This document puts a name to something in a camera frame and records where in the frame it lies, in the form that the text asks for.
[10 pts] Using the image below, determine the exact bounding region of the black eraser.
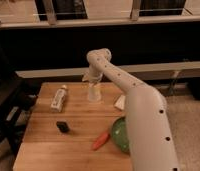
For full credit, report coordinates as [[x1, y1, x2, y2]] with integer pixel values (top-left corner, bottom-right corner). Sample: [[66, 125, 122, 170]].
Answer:
[[56, 121, 70, 133]]

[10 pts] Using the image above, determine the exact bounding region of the green bowl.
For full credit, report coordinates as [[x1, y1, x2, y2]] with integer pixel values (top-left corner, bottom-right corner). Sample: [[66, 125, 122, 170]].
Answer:
[[110, 117, 130, 154]]

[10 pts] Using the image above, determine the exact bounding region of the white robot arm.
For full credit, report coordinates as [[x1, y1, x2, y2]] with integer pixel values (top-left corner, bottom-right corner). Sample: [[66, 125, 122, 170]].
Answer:
[[83, 48, 180, 171]]

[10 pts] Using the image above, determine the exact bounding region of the white sponge block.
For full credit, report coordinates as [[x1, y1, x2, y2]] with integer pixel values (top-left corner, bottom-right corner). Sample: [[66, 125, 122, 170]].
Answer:
[[114, 95, 126, 110]]

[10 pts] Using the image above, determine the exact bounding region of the white plastic bottle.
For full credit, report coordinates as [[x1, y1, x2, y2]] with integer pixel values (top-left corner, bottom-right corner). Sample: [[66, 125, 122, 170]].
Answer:
[[50, 85, 67, 112]]

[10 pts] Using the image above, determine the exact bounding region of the orange carrot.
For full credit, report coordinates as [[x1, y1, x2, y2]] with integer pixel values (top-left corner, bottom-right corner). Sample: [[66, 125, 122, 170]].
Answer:
[[91, 131, 110, 150]]

